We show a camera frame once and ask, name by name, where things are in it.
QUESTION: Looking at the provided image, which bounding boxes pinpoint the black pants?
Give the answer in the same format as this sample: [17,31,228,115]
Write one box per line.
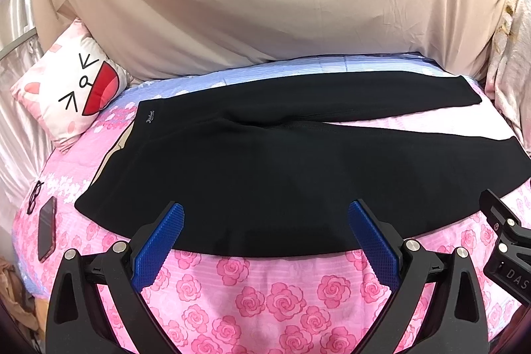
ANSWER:
[75,72,530,258]

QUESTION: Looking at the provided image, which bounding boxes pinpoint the brown clutter beside bed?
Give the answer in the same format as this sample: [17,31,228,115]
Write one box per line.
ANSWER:
[1,257,45,353]

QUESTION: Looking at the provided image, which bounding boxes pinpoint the smartphone with red case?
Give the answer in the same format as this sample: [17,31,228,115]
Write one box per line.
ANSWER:
[38,197,57,262]

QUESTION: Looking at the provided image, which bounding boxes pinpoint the black eyeglasses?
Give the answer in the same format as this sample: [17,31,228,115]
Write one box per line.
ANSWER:
[26,180,43,215]

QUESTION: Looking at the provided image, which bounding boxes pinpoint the pink rose bedsheet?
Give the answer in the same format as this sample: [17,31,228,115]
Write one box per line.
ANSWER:
[11,54,531,354]

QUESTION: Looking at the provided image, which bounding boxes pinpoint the floral grey blanket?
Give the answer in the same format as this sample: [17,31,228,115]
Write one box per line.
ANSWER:
[485,0,531,152]

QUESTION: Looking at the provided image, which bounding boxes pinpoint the white satin curtain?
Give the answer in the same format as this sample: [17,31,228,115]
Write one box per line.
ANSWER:
[1,0,53,234]

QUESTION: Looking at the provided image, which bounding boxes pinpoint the cartoon face pillow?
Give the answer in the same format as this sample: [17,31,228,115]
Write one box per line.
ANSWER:
[10,19,130,152]

